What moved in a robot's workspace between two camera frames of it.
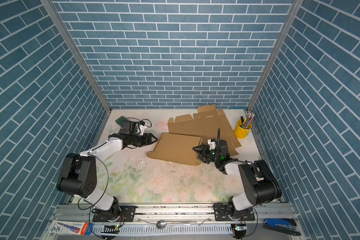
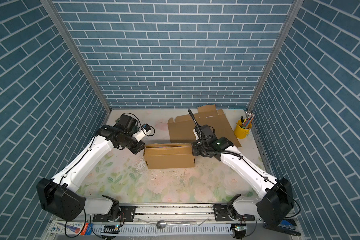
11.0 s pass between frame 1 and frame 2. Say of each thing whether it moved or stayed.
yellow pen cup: stayed
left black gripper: moved
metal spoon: stayed
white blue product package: stayed
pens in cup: stayed
